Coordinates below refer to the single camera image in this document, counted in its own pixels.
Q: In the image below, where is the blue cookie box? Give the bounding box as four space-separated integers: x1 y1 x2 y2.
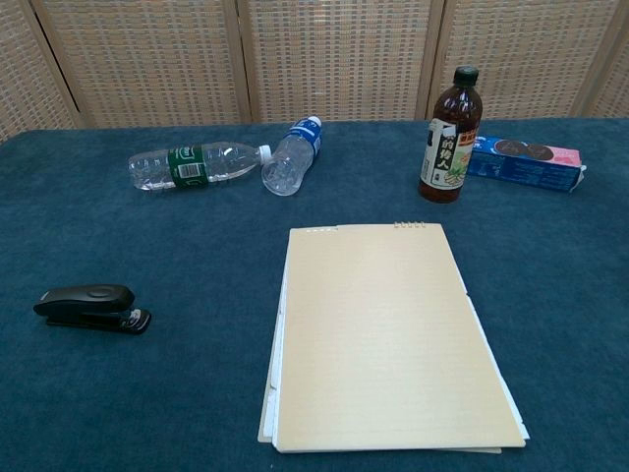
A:
465 136 588 194

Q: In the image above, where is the blue label water bottle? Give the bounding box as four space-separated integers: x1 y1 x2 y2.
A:
260 116 323 197

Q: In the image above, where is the beige spiral notebook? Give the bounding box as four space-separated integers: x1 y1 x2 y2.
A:
257 221 531 455

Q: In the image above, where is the blue table cloth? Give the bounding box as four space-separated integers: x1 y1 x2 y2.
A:
0 116 629 472

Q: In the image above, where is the dark tea bottle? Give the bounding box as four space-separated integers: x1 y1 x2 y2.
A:
418 66 486 205

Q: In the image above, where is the green label water bottle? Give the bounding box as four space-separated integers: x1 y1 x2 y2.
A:
128 141 273 192

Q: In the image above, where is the black stapler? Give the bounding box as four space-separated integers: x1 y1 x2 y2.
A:
32 284 152 336

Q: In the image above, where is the woven folding screen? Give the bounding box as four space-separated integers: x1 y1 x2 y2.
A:
0 0 629 145

